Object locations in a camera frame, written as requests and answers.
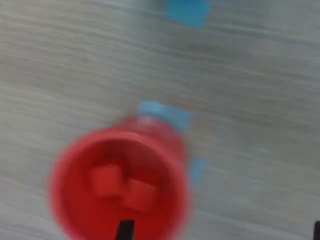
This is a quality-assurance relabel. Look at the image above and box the small red cube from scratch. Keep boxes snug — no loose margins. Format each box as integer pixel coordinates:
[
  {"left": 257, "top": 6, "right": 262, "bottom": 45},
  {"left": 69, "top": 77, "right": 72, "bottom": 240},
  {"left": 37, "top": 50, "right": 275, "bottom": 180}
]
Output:
[
  {"left": 89, "top": 165, "right": 123, "bottom": 200},
  {"left": 121, "top": 177, "right": 156, "bottom": 213}
]

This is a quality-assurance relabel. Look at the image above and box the red plastic cup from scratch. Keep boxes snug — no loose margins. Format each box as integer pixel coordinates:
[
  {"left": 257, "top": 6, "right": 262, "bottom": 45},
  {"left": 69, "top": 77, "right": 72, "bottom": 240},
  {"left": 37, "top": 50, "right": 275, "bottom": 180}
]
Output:
[{"left": 48, "top": 115, "right": 193, "bottom": 240}]

